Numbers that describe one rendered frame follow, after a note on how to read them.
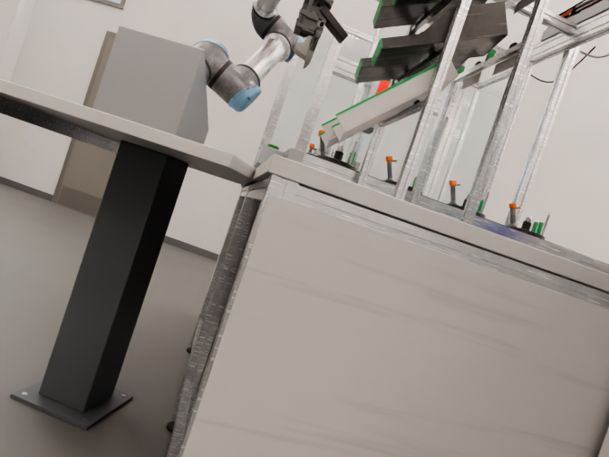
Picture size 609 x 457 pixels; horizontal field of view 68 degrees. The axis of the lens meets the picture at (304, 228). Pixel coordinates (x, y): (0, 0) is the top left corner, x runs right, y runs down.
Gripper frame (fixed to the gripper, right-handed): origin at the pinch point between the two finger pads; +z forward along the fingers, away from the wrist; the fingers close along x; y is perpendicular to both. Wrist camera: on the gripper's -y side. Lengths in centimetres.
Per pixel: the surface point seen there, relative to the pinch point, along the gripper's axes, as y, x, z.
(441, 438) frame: -38, 70, 74
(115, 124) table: 38, 37, 39
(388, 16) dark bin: -14.5, 22.5, -12.5
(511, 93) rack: -41, 48, 5
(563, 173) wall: -309, -278, -86
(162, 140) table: 27, 41, 39
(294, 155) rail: -3.9, 11.9, 29.0
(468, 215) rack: -40, 49, 33
